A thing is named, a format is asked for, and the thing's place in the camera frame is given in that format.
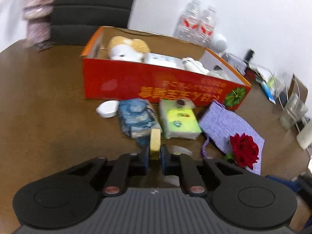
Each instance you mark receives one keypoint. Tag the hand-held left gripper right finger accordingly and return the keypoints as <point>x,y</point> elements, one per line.
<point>164,161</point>

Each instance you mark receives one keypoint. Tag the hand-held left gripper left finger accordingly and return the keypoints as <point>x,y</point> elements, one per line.
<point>146,161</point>

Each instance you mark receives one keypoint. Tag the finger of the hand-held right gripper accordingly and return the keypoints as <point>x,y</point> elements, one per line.
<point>282,181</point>

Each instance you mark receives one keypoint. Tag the yellow tape roll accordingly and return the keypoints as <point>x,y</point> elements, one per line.
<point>155,143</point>

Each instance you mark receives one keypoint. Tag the green tissue pack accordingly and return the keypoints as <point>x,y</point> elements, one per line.
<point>180,123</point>

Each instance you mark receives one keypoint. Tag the small clear packet dark button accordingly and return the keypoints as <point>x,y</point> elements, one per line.
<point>180,101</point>

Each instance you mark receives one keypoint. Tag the purple knitted pouch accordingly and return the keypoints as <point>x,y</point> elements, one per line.
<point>219,124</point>

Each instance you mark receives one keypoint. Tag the orange cardboard box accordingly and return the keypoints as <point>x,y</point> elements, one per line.
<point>126,80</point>

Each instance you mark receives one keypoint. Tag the clear plastic container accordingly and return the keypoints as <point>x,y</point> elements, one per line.
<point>293,111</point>

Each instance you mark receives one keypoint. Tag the blue wet wipes packet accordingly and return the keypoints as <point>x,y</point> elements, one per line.
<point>134,117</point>

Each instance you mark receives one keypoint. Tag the white flat device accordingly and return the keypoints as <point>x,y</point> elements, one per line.
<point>305,136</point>

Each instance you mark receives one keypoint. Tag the red artificial rose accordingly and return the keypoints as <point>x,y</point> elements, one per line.
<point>243,148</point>

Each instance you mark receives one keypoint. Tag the small white dish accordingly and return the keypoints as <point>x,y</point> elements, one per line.
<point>107,108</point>

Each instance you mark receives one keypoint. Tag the small brown cardboard box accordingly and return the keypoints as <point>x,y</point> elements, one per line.
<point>299,86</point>

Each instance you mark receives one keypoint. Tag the white cloth item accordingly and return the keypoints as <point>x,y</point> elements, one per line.
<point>195,65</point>

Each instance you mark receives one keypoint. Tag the small red item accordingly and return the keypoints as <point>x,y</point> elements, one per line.
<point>250,75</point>

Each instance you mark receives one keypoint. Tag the tan and white plush dog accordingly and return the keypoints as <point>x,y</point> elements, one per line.
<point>121,51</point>

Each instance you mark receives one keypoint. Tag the white round speaker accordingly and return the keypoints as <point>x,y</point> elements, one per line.
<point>218,42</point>

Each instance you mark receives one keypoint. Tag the small black device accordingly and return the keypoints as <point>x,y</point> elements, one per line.
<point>249,54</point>

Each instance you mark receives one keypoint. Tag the clear water bottle red label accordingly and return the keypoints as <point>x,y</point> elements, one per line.
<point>207,26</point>
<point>189,22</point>

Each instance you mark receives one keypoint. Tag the dark printed card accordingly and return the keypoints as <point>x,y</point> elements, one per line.
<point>44,45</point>

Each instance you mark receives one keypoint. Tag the black office chair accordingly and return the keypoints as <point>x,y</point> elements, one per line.
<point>92,12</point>

